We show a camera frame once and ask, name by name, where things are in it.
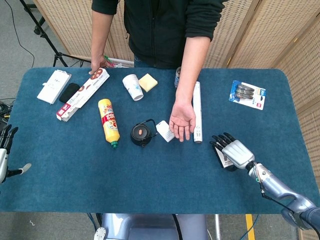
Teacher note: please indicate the person's right forearm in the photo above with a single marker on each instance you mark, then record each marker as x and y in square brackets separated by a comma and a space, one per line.
[99, 35]

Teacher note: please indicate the binder clips blue pack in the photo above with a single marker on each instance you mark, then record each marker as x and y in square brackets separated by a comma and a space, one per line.
[247, 95]

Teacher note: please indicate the flat white box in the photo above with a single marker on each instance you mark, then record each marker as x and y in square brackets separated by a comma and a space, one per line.
[53, 86]

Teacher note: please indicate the person's right hand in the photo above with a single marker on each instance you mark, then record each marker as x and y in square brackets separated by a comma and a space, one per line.
[98, 63]

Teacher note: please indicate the person's left hand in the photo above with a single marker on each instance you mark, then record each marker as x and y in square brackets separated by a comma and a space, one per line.
[182, 120]

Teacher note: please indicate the robot grey base torso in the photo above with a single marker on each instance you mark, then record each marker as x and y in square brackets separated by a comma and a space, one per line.
[150, 226]

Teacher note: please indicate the long red white wrap box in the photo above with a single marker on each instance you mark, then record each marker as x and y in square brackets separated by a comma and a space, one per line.
[82, 96]

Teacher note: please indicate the robot left five-finger hand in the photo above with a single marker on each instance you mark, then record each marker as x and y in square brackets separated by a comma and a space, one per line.
[3, 155]

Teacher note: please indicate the white roll tube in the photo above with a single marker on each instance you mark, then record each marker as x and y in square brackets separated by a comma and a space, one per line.
[197, 112]

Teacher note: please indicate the metal can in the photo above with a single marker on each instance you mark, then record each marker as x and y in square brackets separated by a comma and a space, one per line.
[177, 76]

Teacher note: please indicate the yellow bottle green cap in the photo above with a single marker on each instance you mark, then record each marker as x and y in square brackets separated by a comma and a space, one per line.
[108, 122]

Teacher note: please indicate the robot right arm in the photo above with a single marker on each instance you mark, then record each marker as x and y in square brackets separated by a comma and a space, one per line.
[280, 188]

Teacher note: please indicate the blue felt table mat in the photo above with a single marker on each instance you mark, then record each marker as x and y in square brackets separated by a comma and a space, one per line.
[155, 175]

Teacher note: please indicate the white paper cup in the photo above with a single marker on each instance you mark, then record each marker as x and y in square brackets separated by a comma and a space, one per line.
[133, 87]

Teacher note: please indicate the person's black jacket torso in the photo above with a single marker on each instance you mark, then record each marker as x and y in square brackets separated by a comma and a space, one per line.
[157, 30]

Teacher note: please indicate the grey product box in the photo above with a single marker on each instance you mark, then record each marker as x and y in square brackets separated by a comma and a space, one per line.
[224, 161]

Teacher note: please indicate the yellow sticky note pad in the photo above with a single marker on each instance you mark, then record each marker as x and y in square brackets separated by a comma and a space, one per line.
[148, 82]

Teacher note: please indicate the black tripod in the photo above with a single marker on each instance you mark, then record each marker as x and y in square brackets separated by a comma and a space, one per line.
[47, 40]

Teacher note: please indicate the white card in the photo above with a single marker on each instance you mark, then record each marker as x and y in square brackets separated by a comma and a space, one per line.
[165, 131]

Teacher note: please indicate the white plastic basket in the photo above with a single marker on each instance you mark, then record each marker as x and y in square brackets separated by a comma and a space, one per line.
[122, 62]

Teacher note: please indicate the person's left forearm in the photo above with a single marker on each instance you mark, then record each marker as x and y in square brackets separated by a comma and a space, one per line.
[193, 65]

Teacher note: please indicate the robot right five-finger hand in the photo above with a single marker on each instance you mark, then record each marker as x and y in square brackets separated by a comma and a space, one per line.
[236, 151]

